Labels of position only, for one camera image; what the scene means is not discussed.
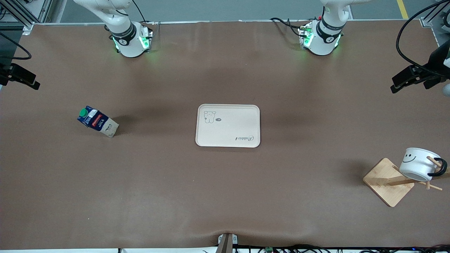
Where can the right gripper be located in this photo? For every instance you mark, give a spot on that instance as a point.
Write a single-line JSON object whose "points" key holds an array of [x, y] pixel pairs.
{"points": [[4, 73]]}

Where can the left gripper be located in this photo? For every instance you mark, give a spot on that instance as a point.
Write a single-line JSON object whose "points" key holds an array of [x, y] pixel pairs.
{"points": [[433, 69]]}

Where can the blue milk carton green cap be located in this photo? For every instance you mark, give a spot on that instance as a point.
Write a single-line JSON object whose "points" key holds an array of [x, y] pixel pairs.
{"points": [[96, 121]]}

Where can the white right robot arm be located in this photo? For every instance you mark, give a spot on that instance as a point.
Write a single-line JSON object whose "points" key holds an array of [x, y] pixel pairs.
{"points": [[128, 38]]}

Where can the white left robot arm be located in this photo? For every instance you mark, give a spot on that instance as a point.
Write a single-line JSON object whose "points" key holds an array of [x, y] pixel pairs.
{"points": [[323, 38]]}

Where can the cream tray with rabbit print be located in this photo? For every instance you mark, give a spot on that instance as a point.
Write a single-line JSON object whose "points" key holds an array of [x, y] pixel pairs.
{"points": [[228, 131]]}

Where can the wooden mug stand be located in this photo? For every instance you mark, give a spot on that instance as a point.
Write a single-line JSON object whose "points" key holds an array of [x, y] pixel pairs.
{"points": [[385, 182]]}

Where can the aluminium frame corner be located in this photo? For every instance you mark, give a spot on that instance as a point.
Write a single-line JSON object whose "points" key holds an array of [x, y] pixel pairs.
{"points": [[427, 21], [29, 28]]}

